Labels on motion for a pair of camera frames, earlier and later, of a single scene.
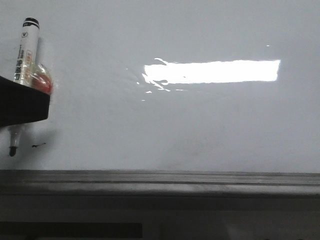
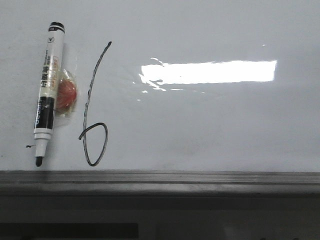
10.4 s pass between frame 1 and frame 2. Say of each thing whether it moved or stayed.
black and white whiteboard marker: moved
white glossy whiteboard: stayed
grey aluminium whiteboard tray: stayed
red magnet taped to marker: moved
